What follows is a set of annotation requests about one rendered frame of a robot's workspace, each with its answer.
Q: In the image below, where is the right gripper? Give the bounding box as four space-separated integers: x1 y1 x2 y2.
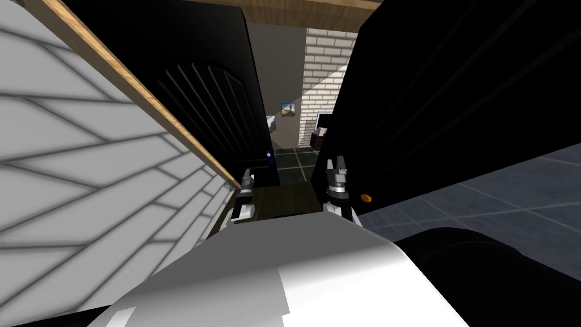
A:
326 156 349 187

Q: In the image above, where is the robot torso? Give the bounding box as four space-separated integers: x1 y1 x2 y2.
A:
87 211 469 327

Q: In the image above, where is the dark desk with screen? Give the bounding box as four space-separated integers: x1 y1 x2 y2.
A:
310 111 335 152

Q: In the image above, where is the black plain door leaf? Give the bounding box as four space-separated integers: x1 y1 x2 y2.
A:
312 0 581 216

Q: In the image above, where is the black louvred door leaf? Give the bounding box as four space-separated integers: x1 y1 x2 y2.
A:
62 0 281 188

